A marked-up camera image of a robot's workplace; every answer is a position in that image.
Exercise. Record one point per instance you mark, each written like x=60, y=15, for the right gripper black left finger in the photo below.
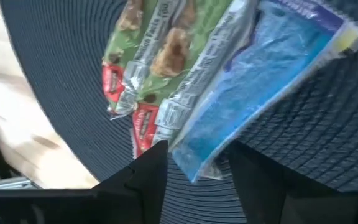
x=141, y=193

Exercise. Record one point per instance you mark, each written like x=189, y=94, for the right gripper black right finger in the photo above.
x=266, y=193

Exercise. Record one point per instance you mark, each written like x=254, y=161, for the blue wrapper granola bar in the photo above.
x=253, y=81

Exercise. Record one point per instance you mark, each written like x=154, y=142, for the green red Chewy granola bar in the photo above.
x=172, y=59
x=126, y=46

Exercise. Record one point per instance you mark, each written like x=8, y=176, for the dark blue woven round placemat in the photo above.
x=67, y=77

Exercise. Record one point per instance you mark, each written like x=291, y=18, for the silver aluminium frame rail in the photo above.
x=8, y=183

